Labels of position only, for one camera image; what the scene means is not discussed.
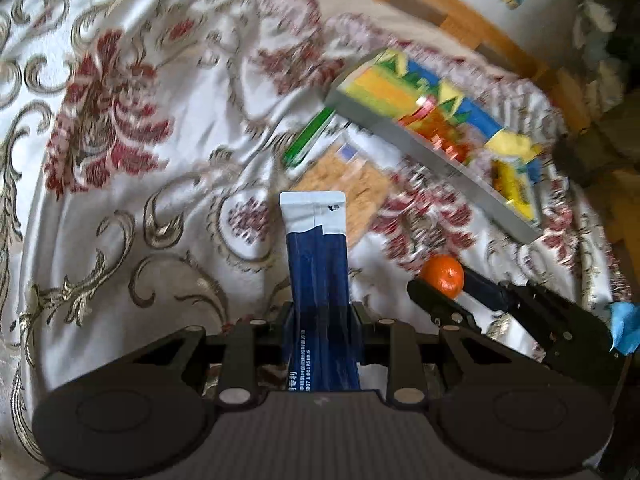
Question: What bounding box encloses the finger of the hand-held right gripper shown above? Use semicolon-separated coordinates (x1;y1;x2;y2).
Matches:
461;267;511;312
406;279;485;335

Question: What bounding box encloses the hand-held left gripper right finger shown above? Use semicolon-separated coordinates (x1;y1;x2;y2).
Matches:
350;302;531;407

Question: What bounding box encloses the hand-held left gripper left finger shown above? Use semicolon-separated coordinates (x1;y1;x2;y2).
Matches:
117;302;297;407

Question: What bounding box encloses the orange mandarin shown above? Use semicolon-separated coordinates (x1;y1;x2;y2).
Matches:
419;255;465;299

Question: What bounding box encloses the blue white snack packet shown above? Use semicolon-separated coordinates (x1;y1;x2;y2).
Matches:
278;191;364;394

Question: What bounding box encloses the yellow green snack packet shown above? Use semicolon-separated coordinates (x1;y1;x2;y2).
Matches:
491;156;539;222

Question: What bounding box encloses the cartoon printed box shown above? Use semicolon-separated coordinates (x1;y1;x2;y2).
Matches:
324;47;557;244

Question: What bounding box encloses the blue cloth piece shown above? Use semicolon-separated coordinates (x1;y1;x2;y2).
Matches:
607;301;640;357

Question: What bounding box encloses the clear cracker packet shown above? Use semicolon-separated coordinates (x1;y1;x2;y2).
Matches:
295;140;392;249

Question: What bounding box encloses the orange snack packet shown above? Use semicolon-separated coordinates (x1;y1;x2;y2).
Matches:
404;102;474;164

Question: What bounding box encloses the dark cloth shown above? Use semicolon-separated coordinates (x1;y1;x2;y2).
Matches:
554;109;640;188

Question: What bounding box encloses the floral printed blanket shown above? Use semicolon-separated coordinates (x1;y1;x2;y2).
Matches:
0;0;632;463

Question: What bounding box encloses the grey plush toy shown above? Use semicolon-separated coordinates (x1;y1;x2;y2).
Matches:
572;0;640;116

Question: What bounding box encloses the wooden bed frame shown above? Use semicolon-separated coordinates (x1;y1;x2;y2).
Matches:
345;0;610;131

